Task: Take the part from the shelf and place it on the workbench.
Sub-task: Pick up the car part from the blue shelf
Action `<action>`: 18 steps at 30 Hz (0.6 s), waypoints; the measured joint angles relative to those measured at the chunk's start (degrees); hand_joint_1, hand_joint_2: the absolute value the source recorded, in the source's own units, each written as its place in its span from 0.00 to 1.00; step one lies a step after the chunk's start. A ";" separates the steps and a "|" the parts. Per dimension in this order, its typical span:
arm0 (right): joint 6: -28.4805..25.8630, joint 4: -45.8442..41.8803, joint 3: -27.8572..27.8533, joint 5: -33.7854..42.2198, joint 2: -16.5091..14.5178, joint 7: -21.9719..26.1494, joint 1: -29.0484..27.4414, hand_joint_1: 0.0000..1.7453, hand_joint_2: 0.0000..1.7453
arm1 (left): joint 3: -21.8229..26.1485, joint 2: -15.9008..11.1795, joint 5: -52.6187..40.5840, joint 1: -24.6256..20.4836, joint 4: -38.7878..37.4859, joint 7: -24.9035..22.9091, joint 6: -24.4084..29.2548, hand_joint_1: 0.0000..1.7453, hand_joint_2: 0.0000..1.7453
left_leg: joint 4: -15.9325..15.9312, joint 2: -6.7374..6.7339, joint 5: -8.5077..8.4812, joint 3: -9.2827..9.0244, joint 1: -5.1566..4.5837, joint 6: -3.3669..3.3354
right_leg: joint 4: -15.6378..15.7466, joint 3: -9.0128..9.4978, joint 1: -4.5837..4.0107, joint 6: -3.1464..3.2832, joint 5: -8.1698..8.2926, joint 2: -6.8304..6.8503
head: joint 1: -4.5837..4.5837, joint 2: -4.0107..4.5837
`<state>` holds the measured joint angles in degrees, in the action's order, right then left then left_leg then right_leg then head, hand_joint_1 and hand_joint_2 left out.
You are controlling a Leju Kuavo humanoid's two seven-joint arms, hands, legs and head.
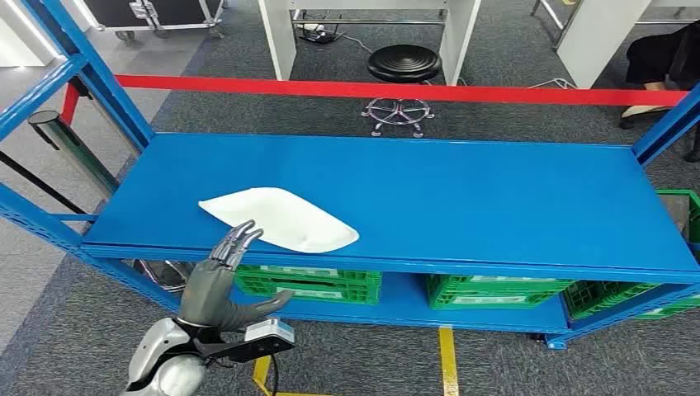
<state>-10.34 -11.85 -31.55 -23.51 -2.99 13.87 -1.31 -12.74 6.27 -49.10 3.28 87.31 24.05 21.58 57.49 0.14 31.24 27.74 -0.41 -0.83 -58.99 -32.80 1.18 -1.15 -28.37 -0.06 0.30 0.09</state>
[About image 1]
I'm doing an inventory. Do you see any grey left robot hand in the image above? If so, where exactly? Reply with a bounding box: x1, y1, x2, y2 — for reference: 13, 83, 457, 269
176, 219, 296, 332

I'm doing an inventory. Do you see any white plastic part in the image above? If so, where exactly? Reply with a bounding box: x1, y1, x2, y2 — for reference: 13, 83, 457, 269
197, 186, 361, 255

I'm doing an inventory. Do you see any blue metal shelf rack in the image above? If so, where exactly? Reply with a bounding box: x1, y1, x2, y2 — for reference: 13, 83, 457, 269
0, 0, 700, 351

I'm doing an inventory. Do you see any green plastic crate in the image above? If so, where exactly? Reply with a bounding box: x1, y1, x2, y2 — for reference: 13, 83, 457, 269
655, 189, 700, 247
425, 274, 575, 311
234, 265, 383, 306
563, 280, 700, 322

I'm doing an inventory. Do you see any yellow floor tape marking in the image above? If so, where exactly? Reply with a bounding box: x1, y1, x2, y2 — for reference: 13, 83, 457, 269
251, 327, 461, 396

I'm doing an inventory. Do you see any red barrier belt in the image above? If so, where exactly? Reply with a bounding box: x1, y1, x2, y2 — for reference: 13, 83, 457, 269
59, 74, 690, 125

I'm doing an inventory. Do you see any power strip with plugs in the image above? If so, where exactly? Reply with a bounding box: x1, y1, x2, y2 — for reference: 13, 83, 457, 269
297, 22, 343, 45

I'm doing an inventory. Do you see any black wheeled flight case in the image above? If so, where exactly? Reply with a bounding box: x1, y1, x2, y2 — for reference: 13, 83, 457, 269
82, 0, 228, 42

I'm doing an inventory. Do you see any black round stool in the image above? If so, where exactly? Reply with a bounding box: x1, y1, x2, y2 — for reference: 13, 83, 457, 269
361, 45, 443, 139

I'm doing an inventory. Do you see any white desk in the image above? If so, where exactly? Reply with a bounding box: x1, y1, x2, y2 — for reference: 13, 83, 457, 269
258, 0, 482, 87
530, 0, 700, 90

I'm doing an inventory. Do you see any person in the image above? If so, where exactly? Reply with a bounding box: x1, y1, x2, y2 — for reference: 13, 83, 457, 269
618, 21, 700, 163

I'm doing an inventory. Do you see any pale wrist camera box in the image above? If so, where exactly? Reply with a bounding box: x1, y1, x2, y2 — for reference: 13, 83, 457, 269
243, 318, 297, 356

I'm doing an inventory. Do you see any stanchion post with belt head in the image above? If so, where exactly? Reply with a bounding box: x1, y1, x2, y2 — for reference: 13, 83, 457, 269
69, 76, 144, 155

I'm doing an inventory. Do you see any chrome stanchion post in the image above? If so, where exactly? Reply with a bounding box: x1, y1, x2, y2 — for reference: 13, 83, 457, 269
27, 110, 195, 295

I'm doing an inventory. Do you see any black stanchion post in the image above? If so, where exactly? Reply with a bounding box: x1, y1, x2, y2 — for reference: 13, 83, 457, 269
0, 151, 90, 216

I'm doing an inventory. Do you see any white floor cable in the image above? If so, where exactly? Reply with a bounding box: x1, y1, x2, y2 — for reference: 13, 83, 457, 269
527, 77, 578, 90

